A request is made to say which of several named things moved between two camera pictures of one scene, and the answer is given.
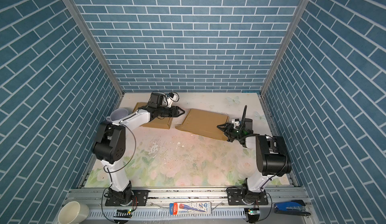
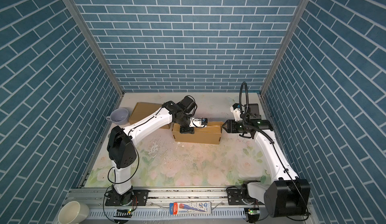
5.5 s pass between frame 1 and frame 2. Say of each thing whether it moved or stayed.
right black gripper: moved
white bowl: stayed
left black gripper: moved
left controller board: stayed
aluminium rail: stayed
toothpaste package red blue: stayed
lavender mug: stayed
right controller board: stayed
